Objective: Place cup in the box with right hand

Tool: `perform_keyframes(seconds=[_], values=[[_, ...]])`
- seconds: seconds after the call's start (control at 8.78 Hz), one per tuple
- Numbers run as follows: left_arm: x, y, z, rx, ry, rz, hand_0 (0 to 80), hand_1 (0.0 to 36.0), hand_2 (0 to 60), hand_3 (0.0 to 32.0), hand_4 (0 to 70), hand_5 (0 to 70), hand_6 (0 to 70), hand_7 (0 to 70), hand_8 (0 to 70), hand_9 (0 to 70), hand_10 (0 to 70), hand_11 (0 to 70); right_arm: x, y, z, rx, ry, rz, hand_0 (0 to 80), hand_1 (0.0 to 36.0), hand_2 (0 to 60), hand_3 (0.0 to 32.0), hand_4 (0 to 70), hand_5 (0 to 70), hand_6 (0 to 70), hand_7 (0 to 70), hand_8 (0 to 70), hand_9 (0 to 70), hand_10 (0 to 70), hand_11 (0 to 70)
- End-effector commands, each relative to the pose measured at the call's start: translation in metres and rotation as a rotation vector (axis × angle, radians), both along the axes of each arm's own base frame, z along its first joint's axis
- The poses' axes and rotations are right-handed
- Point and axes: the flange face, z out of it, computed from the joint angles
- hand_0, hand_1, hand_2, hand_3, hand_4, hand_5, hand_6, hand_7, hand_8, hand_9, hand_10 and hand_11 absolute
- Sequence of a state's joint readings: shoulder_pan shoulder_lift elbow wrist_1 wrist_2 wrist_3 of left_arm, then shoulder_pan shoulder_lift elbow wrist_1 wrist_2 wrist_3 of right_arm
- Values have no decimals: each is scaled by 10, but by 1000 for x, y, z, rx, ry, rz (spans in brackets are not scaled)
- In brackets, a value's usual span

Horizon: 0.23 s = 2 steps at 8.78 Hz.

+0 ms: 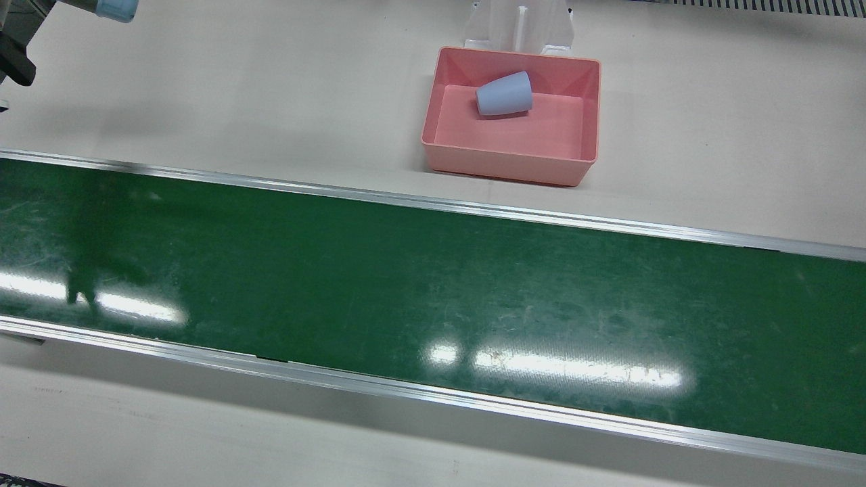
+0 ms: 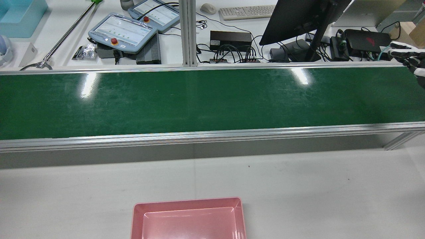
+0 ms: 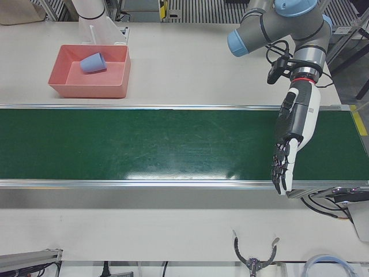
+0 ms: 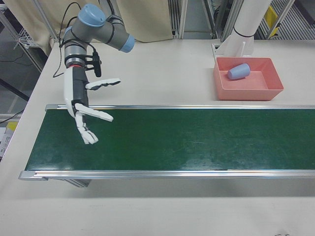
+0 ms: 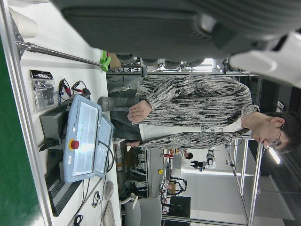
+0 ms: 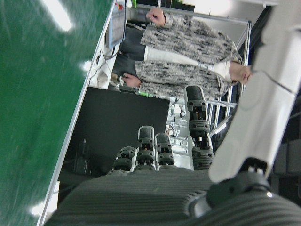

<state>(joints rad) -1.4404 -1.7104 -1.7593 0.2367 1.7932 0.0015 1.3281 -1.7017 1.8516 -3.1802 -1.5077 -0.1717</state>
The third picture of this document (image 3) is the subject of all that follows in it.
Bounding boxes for robot hand black white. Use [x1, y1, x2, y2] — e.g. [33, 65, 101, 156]
[270, 77, 322, 197]

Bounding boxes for blue plastic cup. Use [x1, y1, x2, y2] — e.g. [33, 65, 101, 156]
[80, 51, 108, 75]

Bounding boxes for pink plastic box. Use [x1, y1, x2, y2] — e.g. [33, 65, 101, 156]
[47, 44, 132, 99]

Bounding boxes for black conveyor motor unit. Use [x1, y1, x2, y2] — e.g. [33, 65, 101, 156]
[331, 186, 369, 204]

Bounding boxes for grey metal plate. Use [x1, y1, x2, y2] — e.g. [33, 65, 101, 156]
[347, 201, 369, 243]

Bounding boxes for ribbed metal panel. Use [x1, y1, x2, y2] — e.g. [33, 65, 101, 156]
[170, 0, 248, 23]

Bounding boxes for green conveyor belt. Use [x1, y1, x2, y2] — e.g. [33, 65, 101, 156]
[0, 103, 369, 200]

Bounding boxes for yellow black device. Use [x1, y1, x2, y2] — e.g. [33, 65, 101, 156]
[157, 0, 171, 21]

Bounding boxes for brown cardboard piece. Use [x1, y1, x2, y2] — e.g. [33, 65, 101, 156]
[0, 0, 47, 26]

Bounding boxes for aluminium profile bar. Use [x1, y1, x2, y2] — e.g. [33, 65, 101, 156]
[0, 248, 64, 277]

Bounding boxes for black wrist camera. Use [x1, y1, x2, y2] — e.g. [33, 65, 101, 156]
[266, 57, 292, 85]

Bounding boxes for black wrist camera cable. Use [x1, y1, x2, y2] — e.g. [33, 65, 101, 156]
[265, 40, 335, 88]

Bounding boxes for aluminium frame struts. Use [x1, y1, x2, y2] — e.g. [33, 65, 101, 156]
[325, 0, 369, 73]

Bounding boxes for black conveyor cable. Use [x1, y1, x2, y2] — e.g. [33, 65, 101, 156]
[301, 193, 354, 222]

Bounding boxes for clear blue hose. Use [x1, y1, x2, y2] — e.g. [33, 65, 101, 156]
[304, 253, 358, 277]

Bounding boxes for metal claw bracket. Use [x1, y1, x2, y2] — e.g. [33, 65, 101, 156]
[232, 229, 281, 277]

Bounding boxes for white cylindrical post with base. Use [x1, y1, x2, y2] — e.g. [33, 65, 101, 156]
[70, 0, 130, 46]

